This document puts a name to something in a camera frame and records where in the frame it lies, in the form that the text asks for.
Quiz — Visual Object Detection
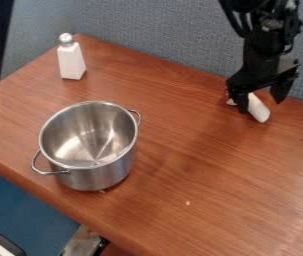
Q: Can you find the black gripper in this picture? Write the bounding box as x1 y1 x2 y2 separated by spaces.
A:
226 43 299 113

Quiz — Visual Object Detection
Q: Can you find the red and white toy mushroom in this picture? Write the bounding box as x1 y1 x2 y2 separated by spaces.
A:
226 93 271 123

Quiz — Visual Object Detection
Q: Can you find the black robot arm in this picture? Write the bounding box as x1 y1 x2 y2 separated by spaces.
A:
218 0 303 113

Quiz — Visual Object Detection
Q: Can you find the stainless steel pot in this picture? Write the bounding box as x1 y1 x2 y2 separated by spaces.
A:
31 101 143 191

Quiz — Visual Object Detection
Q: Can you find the white salt shaker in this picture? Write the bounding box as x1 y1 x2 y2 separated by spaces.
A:
57 33 87 80

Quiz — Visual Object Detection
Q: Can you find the grey table leg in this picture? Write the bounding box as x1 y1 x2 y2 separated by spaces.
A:
60 225 109 256

